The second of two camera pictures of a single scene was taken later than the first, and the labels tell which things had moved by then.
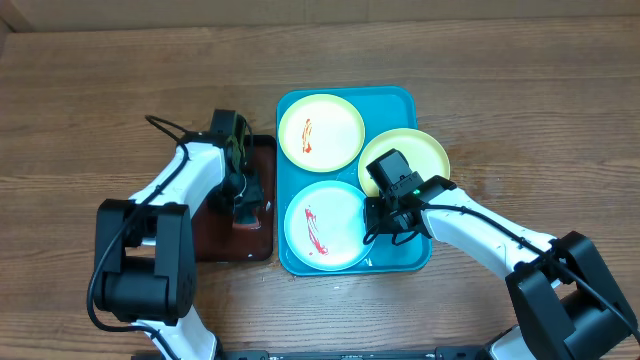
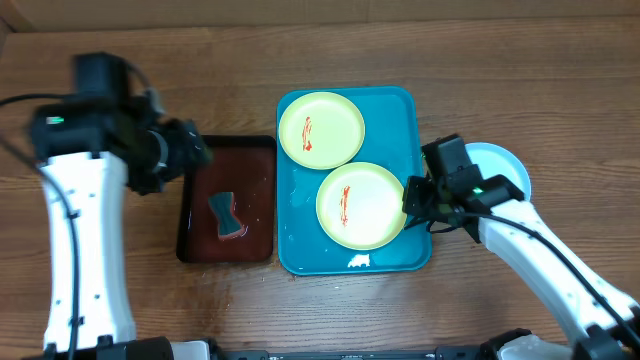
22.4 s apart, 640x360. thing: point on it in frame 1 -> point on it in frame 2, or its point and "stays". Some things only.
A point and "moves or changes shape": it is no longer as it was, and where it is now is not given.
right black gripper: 382,223 -> 417,198
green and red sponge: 246,223 moves or changes shape
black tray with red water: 219,239 stays
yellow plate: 321,133 stays
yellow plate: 423,153 -> 359,206
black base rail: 464,353 stays
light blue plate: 324,226 -> 493,161
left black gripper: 254,195 -> 190,152
